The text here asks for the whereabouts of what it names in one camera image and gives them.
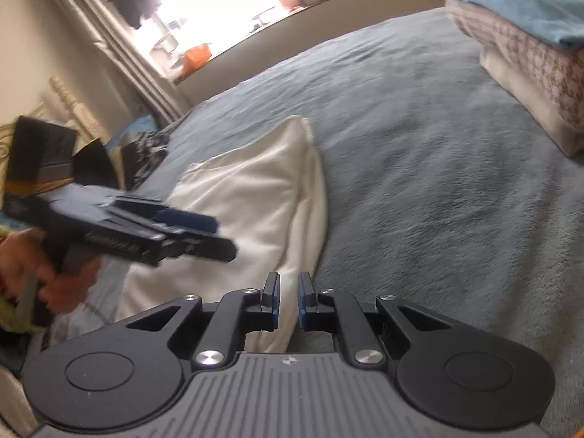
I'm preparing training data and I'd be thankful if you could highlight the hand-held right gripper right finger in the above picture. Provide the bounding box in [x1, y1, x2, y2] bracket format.
[297, 272, 452, 370]

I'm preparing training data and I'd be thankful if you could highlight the white sweatshirt with pink outline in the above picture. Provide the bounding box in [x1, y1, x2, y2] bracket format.
[115, 115, 328, 353]

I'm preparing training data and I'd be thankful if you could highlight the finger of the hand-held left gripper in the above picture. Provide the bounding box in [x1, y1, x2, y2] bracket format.
[153, 207, 219, 234]
[160, 230, 239, 266]

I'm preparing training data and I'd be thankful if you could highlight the beige curtain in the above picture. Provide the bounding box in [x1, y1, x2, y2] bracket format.
[32, 0, 192, 122]

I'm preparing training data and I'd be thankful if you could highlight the person's left hand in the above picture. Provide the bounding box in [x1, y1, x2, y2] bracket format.
[0, 228, 102, 315]

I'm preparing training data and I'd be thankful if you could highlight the stack of folded clothes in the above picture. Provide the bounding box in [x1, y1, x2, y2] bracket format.
[443, 0, 584, 131]

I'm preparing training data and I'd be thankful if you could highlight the grey bed blanket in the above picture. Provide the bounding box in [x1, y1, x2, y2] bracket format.
[82, 7, 584, 438]

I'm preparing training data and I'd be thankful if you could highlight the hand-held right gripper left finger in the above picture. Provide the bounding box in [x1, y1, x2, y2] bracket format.
[127, 272, 281, 371]

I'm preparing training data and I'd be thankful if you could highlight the orange bag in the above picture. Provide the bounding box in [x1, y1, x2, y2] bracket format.
[179, 43, 214, 77]

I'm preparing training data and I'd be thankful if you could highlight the cream carved headboard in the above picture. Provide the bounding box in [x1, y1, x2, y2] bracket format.
[0, 75, 103, 156]

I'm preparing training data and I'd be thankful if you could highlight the grey plaid cloth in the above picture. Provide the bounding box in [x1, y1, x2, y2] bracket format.
[122, 128, 170, 180]

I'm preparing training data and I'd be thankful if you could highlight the light blue folded cloth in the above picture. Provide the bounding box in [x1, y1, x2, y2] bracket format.
[434, 0, 584, 50]

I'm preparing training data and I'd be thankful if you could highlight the white folded cloth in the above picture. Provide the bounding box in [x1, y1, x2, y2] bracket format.
[478, 48, 584, 160]

